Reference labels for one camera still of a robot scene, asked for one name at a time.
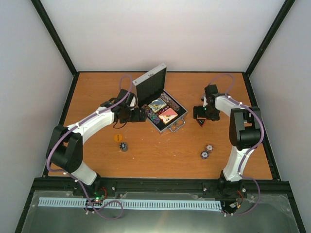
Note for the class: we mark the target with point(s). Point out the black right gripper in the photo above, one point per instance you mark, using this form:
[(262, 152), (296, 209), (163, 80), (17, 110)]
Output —
[(215, 117)]

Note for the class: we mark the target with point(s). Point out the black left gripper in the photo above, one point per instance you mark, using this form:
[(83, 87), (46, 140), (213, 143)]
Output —
[(137, 118)]

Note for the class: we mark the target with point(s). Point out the black triangular dealer token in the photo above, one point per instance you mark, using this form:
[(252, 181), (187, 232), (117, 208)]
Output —
[(201, 121)]

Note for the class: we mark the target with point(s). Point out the blue playing card deck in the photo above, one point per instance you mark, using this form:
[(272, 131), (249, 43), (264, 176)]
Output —
[(163, 104)]

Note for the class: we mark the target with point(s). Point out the yellow blind button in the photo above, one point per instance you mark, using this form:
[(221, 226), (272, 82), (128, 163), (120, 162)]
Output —
[(118, 137)]

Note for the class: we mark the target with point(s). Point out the silver aluminium poker case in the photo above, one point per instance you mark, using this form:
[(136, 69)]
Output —
[(148, 87)]

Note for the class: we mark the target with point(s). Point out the red playing card deck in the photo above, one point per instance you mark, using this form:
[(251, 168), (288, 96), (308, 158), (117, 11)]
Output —
[(167, 116)]

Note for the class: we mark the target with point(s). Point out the black poker chip stack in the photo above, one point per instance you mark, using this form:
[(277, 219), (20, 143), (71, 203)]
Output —
[(123, 146)]

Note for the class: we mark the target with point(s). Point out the red white chip stack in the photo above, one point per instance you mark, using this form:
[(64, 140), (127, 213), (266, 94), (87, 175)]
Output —
[(209, 148)]

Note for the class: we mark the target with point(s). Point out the blue white chip stack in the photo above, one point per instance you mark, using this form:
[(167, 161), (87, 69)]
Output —
[(204, 154)]

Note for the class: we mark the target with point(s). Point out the clear round dealer button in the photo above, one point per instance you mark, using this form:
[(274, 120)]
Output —
[(155, 105)]

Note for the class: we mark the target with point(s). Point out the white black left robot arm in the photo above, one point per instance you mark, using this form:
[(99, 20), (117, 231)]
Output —
[(66, 145)]

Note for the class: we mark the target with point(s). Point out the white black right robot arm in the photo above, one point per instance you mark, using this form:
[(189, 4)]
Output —
[(246, 133)]

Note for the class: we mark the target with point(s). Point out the left chip row in case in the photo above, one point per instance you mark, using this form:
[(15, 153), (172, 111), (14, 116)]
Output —
[(151, 115)]

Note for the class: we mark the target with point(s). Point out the chip row in case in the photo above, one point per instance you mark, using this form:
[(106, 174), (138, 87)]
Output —
[(151, 115), (170, 101)]

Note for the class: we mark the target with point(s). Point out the red dice row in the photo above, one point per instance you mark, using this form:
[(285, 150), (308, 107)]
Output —
[(161, 111)]

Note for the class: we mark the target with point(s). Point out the right chip row in case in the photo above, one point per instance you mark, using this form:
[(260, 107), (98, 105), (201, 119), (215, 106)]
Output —
[(170, 101)]

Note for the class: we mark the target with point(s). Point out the green led circuit board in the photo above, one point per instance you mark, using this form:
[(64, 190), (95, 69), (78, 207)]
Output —
[(101, 195)]

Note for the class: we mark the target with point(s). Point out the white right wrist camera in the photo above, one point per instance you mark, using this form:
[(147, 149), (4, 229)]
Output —
[(204, 100)]

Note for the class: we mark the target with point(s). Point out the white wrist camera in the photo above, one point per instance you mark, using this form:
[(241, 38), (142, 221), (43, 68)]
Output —
[(204, 100), (131, 100)]

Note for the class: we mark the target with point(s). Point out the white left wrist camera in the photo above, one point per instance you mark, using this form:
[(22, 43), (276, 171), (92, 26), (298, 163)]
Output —
[(131, 100)]

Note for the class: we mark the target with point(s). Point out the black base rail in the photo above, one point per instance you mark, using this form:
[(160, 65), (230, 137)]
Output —
[(203, 188)]

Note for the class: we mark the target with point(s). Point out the light blue cable duct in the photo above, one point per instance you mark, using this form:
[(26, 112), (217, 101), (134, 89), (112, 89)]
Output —
[(204, 205)]

